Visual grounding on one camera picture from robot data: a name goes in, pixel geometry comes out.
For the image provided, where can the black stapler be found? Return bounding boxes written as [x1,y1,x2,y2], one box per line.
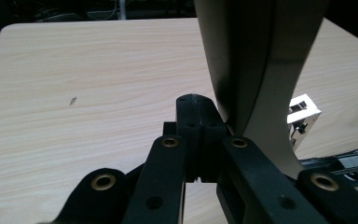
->
[193,0,358,188]

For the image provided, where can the white desk leg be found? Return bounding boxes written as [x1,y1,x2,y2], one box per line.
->
[118,0,128,21]

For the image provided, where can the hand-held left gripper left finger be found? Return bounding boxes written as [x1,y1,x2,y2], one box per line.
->
[162,92,202,184]

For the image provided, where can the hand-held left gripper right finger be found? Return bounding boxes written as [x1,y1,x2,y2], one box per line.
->
[195,92,231,184]

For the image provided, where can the white floor cable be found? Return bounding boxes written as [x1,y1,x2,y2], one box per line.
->
[86,7,119,21]

